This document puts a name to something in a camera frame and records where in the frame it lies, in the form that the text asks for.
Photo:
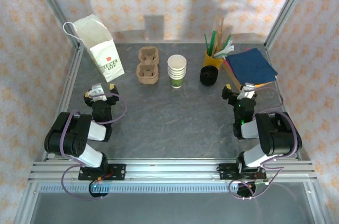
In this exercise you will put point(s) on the white paper takeout bag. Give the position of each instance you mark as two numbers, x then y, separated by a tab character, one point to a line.
100	49

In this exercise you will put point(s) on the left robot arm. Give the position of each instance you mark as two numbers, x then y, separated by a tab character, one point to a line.
66	134

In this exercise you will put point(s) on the wooden coffee stirrer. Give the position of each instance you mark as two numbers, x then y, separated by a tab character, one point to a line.
222	30
217	38

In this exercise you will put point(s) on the orange napkin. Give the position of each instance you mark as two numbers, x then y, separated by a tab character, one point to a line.
267	83

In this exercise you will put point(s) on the black cup lid stack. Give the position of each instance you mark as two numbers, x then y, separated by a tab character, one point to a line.
209	75

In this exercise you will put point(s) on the dark blue napkin stack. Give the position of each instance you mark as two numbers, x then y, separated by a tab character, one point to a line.
251	67

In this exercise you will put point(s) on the yellow holder cup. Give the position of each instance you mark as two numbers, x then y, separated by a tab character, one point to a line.
210	62

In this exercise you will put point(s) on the white wrapped straw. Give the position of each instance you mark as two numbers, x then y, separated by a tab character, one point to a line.
226	41
225	50

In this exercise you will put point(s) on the brown pulp cup carrier stack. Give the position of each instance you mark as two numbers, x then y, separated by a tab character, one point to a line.
147	67

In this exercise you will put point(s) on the green wrapped straw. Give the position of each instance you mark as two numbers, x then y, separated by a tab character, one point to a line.
206	42
213	38

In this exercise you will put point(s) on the stack of paper cups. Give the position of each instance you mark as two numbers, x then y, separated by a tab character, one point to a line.
177	70

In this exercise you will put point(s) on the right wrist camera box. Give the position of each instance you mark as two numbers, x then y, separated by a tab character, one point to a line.
246	90

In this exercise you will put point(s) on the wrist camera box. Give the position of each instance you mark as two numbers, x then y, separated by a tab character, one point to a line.
246	90
96	93

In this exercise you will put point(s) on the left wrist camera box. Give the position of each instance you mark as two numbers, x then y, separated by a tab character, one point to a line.
96	93

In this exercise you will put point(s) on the aluminium side rail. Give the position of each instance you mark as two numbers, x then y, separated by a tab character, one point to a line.
272	61
68	89

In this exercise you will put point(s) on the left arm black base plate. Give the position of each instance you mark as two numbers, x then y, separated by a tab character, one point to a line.
117	172

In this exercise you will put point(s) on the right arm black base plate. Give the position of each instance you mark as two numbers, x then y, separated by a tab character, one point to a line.
225	172

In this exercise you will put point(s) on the wide aluminium mounting rail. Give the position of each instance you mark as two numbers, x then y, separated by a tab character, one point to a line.
172	171

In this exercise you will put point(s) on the aluminium frame post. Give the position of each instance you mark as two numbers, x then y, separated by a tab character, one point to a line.
290	4
54	4

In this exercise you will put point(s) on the aluminium frame leg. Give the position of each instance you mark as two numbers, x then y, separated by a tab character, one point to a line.
26	202
315	202

